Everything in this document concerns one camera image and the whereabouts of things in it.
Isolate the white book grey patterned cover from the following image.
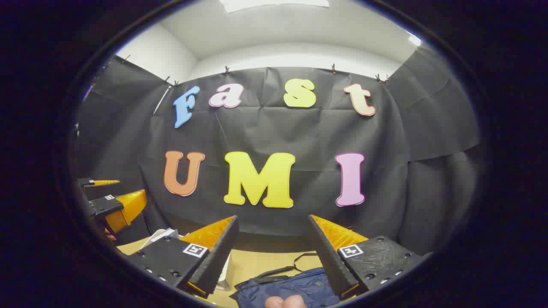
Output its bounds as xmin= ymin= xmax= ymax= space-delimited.
xmin=151 ymin=228 xmax=179 ymax=244

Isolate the row of black cloth clips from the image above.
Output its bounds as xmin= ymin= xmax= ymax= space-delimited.
xmin=122 ymin=53 xmax=390 ymax=88

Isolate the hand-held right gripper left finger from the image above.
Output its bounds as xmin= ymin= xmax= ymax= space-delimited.
xmin=126 ymin=215 xmax=239 ymax=299

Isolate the ceiling light panel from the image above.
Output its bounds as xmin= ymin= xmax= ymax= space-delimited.
xmin=219 ymin=0 xmax=330 ymax=13

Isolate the navy blue schoolbag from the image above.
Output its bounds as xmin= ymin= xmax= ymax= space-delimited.
xmin=229 ymin=252 xmax=343 ymax=308

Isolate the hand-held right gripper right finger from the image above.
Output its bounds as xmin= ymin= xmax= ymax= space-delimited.
xmin=307 ymin=214 xmax=434 ymax=301

